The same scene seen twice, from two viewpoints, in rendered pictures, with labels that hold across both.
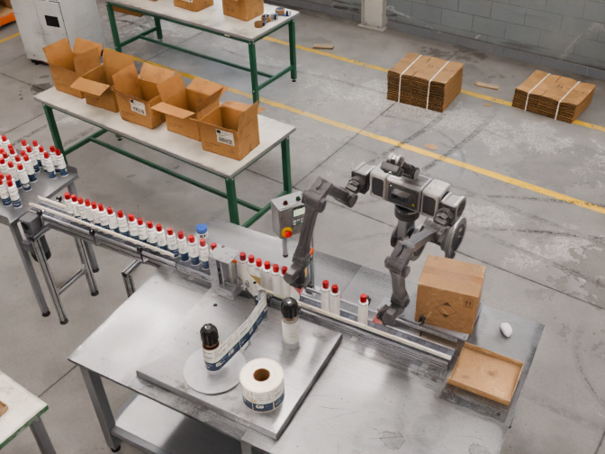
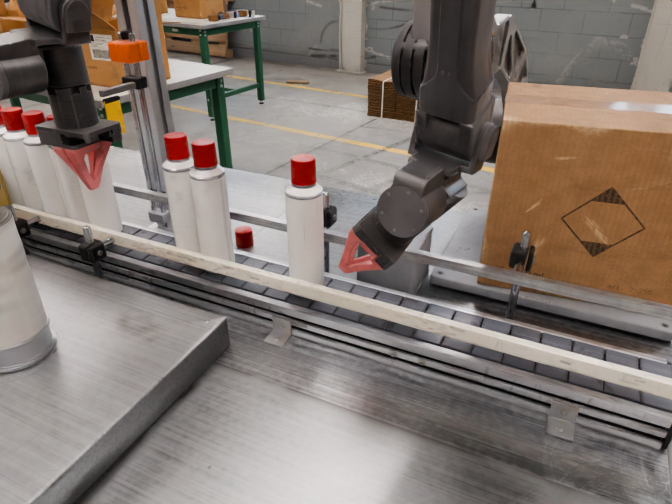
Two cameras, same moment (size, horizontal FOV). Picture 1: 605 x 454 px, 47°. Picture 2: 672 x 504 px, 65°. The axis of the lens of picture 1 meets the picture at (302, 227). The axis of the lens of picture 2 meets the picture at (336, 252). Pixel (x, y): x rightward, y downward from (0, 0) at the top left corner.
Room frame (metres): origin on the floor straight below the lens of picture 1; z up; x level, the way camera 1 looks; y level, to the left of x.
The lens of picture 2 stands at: (1.82, -0.28, 1.32)
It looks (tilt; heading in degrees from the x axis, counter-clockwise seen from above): 30 degrees down; 355
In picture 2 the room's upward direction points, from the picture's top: straight up
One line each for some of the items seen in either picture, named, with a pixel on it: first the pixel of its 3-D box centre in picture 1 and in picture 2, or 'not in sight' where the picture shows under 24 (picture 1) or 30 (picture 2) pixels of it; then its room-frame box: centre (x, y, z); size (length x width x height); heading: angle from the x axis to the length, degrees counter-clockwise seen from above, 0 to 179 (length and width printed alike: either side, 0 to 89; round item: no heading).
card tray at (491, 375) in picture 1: (485, 372); not in sight; (2.15, -0.86, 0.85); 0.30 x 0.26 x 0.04; 60
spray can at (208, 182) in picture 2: (335, 300); (211, 207); (2.55, -0.15, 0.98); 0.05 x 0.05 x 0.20
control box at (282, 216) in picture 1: (291, 214); not in sight; (2.78, 0.06, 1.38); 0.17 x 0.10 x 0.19; 115
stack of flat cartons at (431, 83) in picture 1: (424, 81); (411, 95); (6.57, -1.34, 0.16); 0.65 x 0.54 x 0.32; 58
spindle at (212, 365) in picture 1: (212, 348); not in sight; (2.21, 0.45, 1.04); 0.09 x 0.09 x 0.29
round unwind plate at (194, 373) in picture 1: (214, 368); not in sight; (2.21, 0.45, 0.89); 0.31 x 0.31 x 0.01
